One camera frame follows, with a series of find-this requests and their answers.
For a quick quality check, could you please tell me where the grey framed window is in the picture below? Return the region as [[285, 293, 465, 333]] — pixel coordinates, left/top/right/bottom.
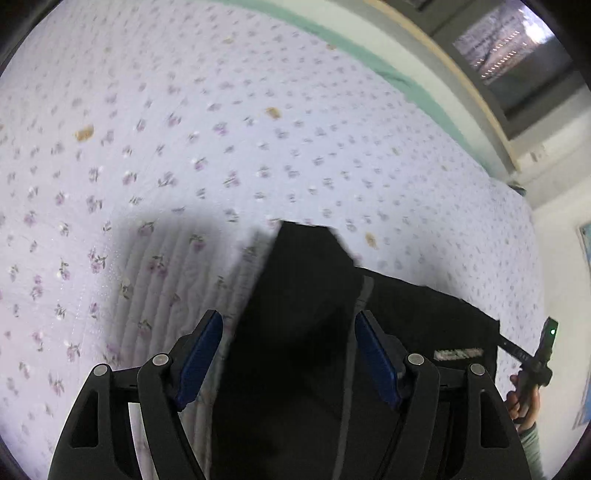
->
[[383, 0, 591, 140]]

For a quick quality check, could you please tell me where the floral quilted bedspread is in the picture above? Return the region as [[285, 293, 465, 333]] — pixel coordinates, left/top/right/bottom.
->
[[0, 0, 549, 480]]

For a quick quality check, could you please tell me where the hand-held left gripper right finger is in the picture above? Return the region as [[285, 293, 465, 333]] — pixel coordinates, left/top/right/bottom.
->
[[355, 310, 527, 480]]

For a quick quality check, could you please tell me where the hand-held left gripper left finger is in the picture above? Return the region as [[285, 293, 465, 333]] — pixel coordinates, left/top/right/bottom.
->
[[48, 310, 223, 480]]

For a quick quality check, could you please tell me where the wooden window sill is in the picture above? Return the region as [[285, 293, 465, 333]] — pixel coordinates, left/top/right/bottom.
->
[[365, 0, 519, 177]]

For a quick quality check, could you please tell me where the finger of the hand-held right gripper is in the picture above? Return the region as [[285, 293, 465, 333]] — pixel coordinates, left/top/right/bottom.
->
[[498, 335, 537, 366]]

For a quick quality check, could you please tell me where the person's right hand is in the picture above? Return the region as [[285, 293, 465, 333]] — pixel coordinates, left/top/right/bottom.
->
[[505, 375, 541, 433]]

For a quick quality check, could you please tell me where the person's right forearm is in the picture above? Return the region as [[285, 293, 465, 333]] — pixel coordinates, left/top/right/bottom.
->
[[517, 422, 549, 480]]

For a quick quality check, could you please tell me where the black hooded jacket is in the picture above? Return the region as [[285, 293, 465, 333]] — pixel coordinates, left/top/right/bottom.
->
[[210, 220, 502, 480]]

